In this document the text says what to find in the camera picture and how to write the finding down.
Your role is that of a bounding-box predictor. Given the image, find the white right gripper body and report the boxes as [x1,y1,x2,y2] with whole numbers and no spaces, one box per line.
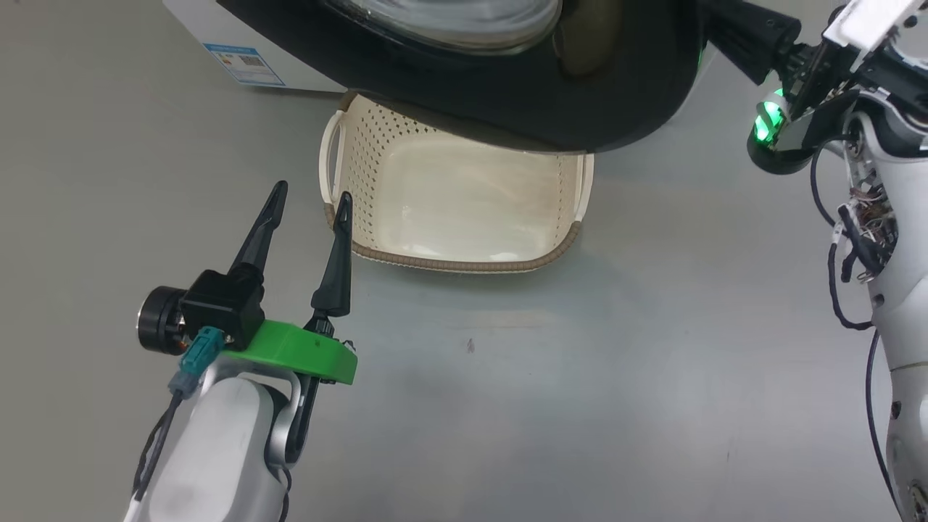
[747,0,921,175]

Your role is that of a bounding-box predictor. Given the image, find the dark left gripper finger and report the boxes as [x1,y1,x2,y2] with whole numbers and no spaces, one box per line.
[311,191,355,318]
[228,181,289,285]

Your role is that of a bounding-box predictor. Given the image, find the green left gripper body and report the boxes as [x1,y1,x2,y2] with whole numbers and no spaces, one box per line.
[138,286,358,386]

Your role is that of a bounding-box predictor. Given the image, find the beige perforated laundry basket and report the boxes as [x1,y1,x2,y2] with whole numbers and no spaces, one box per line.
[319,91,596,275]

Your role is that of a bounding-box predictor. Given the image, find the blue energy label sticker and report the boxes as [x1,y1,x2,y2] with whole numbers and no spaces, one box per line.
[203,43,286,88]

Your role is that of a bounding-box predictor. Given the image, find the teal left camera connector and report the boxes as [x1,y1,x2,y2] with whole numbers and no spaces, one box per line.
[170,326,226,399]

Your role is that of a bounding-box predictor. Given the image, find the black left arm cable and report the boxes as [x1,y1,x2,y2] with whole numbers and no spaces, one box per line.
[130,391,183,510]

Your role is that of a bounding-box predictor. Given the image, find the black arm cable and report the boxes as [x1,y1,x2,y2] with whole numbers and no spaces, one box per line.
[810,133,879,332]
[865,330,907,508]
[130,391,183,510]

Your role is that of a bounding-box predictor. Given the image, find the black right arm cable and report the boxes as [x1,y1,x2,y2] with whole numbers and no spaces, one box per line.
[810,133,879,332]
[865,330,907,508]

